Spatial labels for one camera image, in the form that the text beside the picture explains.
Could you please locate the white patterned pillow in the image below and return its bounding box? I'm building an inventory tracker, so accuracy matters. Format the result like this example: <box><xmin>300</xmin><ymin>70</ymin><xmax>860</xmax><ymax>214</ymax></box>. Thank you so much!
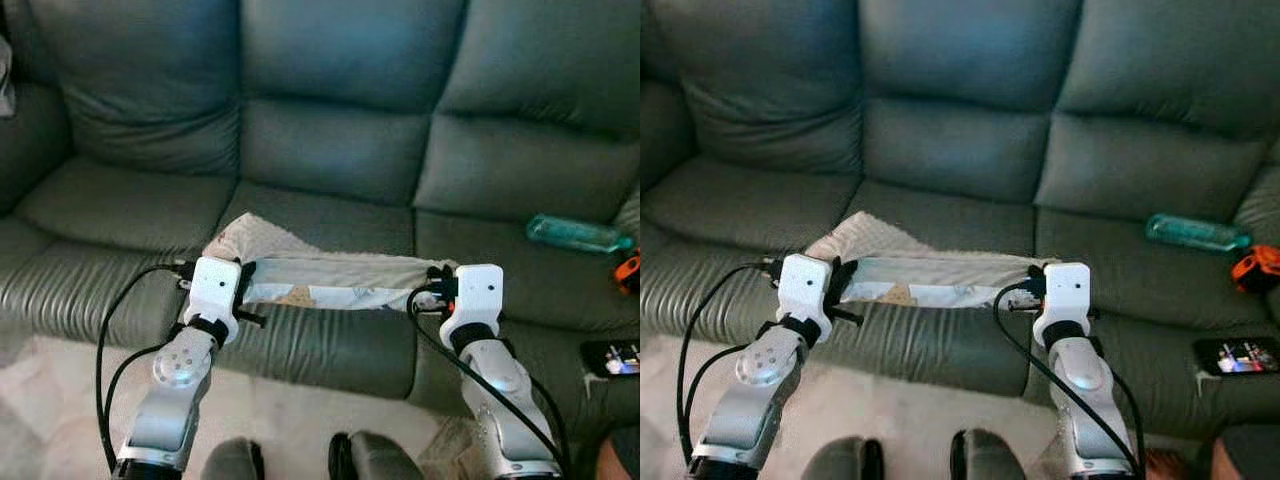
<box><xmin>199</xmin><ymin>212</ymin><xmax>458</xmax><ymax>312</ymax></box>
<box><xmin>804</xmin><ymin>211</ymin><xmax>1063</xmax><ymax>310</ymax></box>

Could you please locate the grey-green leather sofa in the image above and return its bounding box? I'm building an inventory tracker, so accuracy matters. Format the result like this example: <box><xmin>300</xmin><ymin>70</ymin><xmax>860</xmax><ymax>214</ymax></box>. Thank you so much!
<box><xmin>640</xmin><ymin>0</ymin><xmax>1280</xmax><ymax>443</ymax></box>
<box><xmin>0</xmin><ymin>0</ymin><xmax>641</xmax><ymax>426</ymax></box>

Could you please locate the grey robot left leg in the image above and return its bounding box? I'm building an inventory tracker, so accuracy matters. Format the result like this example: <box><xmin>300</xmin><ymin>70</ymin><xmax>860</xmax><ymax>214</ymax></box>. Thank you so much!
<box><xmin>799</xmin><ymin>436</ymin><xmax>887</xmax><ymax>480</ymax></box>
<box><xmin>199</xmin><ymin>436</ymin><xmax>267</xmax><ymax>480</ymax></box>

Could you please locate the grey robot leg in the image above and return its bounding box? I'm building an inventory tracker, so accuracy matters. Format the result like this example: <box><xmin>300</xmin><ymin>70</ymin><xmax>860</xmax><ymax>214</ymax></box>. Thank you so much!
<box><xmin>199</xmin><ymin>436</ymin><xmax>267</xmax><ymax>480</ymax></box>
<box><xmin>949</xmin><ymin>427</ymin><xmax>1043</xmax><ymax>480</ymax></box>
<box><xmin>799</xmin><ymin>436</ymin><xmax>887</xmax><ymax>480</ymax></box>
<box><xmin>329</xmin><ymin>429</ymin><xmax>428</xmax><ymax>480</ymax></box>

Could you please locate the teal plastic water bottle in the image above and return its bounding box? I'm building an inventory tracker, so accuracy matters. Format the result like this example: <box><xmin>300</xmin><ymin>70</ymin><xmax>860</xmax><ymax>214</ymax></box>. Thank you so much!
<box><xmin>1145</xmin><ymin>212</ymin><xmax>1254</xmax><ymax>254</ymax></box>
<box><xmin>526</xmin><ymin>212</ymin><xmax>637</xmax><ymax>254</ymax></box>

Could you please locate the grey robot right leg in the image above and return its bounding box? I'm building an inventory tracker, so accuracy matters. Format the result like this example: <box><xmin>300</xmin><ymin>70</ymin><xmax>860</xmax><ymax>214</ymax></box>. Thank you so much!
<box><xmin>329</xmin><ymin>429</ymin><xmax>428</xmax><ymax>480</ymax></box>
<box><xmin>949</xmin><ymin>427</ymin><xmax>1043</xmax><ymax>480</ymax></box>

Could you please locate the orange and black toy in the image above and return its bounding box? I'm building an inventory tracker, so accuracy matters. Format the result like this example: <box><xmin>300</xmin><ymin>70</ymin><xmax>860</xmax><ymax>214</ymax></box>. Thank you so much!
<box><xmin>1231</xmin><ymin>244</ymin><xmax>1280</xmax><ymax>295</ymax></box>
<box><xmin>612</xmin><ymin>251</ymin><xmax>641</xmax><ymax>297</ymax></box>

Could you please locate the person's leg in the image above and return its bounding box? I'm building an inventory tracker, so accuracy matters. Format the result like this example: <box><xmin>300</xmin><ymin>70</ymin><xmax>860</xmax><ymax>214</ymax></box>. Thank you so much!
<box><xmin>1144</xmin><ymin>424</ymin><xmax>1280</xmax><ymax>480</ymax></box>
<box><xmin>594</xmin><ymin>424</ymin><xmax>641</xmax><ymax>480</ymax></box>

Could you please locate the white cloth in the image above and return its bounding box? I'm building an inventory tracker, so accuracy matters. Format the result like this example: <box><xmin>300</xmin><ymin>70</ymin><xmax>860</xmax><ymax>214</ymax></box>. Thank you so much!
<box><xmin>0</xmin><ymin>35</ymin><xmax>17</xmax><ymax>118</ymax></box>

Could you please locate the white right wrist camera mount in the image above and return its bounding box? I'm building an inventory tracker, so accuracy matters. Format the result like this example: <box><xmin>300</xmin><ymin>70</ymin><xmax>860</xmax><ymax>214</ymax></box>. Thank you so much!
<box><xmin>439</xmin><ymin>263</ymin><xmax>505</xmax><ymax>347</ymax></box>
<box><xmin>1032</xmin><ymin>261</ymin><xmax>1092</xmax><ymax>347</ymax></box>

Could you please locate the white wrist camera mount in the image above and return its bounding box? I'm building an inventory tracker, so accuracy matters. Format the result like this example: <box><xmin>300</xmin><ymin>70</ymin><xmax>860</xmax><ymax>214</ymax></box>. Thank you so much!
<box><xmin>182</xmin><ymin>256</ymin><xmax>244</xmax><ymax>347</ymax></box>
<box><xmin>1032</xmin><ymin>261</ymin><xmax>1092</xmax><ymax>347</ymax></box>
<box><xmin>439</xmin><ymin>263</ymin><xmax>505</xmax><ymax>347</ymax></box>
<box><xmin>777</xmin><ymin>253</ymin><xmax>837</xmax><ymax>347</ymax></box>

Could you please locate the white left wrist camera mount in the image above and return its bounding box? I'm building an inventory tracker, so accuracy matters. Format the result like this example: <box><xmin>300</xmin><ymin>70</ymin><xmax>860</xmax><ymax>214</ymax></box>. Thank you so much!
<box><xmin>182</xmin><ymin>256</ymin><xmax>244</xmax><ymax>347</ymax></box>
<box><xmin>777</xmin><ymin>253</ymin><xmax>837</xmax><ymax>347</ymax></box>

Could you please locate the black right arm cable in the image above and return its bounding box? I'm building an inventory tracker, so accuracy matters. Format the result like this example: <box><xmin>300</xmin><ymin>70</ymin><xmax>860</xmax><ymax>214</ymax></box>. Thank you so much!
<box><xmin>992</xmin><ymin>282</ymin><xmax>1148</xmax><ymax>473</ymax></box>
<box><xmin>405</xmin><ymin>285</ymin><xmax>573</xmax><ymax>473</ymax></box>

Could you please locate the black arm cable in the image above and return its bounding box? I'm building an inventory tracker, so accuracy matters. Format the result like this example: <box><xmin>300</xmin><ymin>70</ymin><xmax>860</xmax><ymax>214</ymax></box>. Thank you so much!
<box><xmin>405</xmin><ymin>285</ymin><xmax>573</xmax><ymax>473</ymax></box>
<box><xmin>675</xmin><ymin>260</ymin><xmax>786</xmax><ymax>469</ymax></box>
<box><xmin>992</xmin><ymin>282</ymin><xmax>1148</xmax><ymax>473</ymax></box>
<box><xmin>95</xmin><ymin>262</ymin><xmax>196</xmax><ymax>473</ymax></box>

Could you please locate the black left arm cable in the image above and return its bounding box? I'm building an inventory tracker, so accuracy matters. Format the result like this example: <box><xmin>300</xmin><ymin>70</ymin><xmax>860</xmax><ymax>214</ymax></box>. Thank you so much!
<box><xmin>675</xmin><ymin>260</ymin><xmax>786</xmax><ymax>469</ymax></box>
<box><xmin>95</xmin><ymin>262</ymin><xmax>196</xmax><ymax>473</ymax></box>

